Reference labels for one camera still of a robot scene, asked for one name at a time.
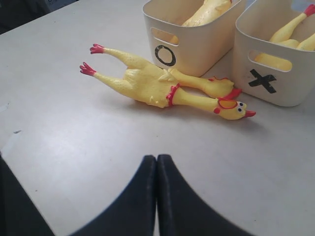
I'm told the cream bin marked O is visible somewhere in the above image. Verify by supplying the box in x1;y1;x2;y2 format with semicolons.
142;0;246;77

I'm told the cream bin marked X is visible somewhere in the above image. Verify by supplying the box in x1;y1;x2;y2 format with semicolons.
232;0;315;107

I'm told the whole yellow rubber chicken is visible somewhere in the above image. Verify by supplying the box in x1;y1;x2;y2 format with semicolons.
80;44;256;120
154;0;233;46

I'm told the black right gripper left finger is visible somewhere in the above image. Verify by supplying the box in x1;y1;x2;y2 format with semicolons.
71;155;157;236

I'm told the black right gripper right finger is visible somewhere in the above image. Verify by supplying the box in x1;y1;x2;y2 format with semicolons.
157;154;252;236

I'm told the headless yellow rubber chicken body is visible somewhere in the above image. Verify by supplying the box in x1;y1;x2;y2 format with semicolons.
254;4;315;71

